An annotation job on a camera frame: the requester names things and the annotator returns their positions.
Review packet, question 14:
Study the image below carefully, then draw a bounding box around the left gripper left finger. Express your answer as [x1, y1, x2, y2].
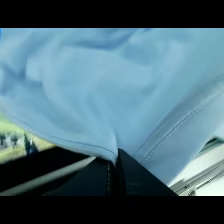
[42, 157, 116, 197]

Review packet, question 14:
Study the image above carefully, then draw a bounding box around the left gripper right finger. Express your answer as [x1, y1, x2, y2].
[115, 148, 178, 197]

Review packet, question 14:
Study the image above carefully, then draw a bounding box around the light blue shirt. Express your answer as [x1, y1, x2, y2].
[0, 28, 224, 187]

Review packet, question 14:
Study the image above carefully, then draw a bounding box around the silver frame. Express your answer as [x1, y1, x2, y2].
[169, 159, 224, 197]

